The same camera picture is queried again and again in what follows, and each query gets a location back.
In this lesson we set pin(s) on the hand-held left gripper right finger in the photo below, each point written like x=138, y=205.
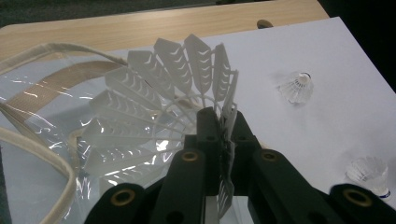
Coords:
x=241, y=140

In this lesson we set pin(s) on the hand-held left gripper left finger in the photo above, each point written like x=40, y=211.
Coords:
x=213, y=155

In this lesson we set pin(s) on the white plastic shuttlecock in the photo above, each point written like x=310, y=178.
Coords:
x=297, y=88
x=370, y=174
x=174, y=62

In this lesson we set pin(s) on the clear bag with beige trim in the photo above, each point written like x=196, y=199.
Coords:
x=62, y=77

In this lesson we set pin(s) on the white table sheet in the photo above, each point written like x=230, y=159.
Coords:
x=327, y=124

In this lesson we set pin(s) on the wooden table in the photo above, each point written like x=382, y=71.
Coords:
x=155, y=25

